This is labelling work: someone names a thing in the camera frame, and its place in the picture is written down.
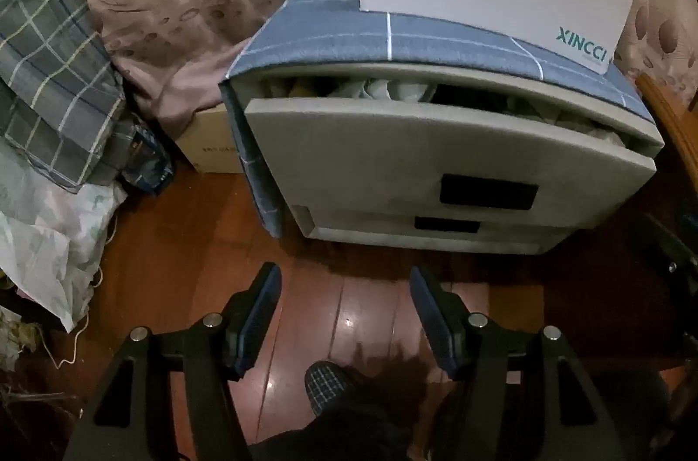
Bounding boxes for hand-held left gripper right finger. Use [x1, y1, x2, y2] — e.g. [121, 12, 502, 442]
[409, 265, 636, 461]

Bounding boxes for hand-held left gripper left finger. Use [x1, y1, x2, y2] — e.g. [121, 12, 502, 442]
[62, 261, 283, 461]

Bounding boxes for wooden drawer with grey front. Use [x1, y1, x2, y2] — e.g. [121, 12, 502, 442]
[244, 73, 663, 228]

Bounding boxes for closed grey drawer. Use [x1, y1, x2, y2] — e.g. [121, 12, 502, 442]
[291, 204, 590, 255]

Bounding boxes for plaid slipper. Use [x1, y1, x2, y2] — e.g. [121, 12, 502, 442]
[304, 360, 361, 421]

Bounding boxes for brown cardboard box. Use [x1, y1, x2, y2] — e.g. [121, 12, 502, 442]
[174, 103, 246, 174]

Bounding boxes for blue packet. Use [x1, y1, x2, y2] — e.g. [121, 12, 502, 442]
[117, 120, 174, 194]

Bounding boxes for white plastic bag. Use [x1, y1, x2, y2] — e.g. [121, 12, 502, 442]
[0, 150, 118, 334]

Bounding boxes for grey nightstand cabinet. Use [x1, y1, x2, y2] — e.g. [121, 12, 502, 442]
[221, 60, 666, 255]

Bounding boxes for blue plaid cloth cover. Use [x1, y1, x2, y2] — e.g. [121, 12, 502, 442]
[218, 0, 658, 239]

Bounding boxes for leaf print bedsheet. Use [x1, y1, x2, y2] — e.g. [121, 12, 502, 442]
[33, 0, 698, 124]

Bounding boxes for grey plaid cloth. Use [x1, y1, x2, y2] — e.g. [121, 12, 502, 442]
[0, 0, 129, 192]

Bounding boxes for white cable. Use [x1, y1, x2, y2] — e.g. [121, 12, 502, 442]
[41, 215, 118, 369]

